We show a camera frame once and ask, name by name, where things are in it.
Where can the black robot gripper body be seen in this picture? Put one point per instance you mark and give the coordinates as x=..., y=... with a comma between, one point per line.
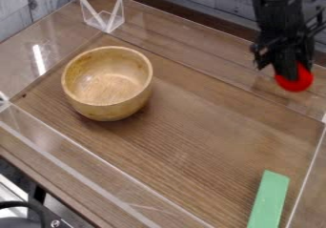
x=288, y=23

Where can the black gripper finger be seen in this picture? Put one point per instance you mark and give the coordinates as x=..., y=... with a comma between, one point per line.
x=284, y=64

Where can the light wooden bowl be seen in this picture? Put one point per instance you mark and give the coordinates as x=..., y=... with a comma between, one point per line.
x=107, y=82

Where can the clear acrylic tray walls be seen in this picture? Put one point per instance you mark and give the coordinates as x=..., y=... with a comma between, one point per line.
x=179, y=166

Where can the green tape strip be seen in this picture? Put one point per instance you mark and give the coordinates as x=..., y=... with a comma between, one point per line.
x=270, y=200

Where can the clear acrylic corner bracket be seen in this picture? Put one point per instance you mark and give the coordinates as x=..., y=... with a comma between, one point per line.
x=104, y=20

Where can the black metal table frame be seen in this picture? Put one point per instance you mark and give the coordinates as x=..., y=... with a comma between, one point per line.
x=49, y=220

